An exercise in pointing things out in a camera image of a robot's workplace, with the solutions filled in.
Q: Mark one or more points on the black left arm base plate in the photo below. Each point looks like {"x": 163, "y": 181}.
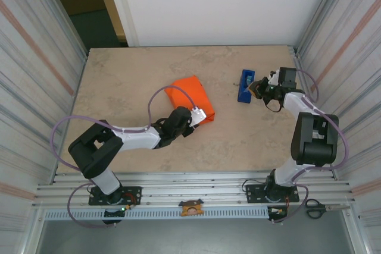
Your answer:
{"x": 134, "y": 194}

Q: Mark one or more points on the orange wrapping paper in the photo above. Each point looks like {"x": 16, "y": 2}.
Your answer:
{"x": 190, "y": 96}

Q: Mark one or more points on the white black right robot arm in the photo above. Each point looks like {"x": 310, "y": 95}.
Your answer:
{"x": 294, "y": 102}

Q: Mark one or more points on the blue tape dispenser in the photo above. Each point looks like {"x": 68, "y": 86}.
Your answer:
{"x": 244, "y": 94}

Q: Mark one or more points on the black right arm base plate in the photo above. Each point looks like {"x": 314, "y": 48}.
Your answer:
{"x": 253, "y": 194}

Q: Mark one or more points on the black controller board green light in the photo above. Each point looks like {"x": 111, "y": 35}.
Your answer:
{"x": 113, "y": 213}

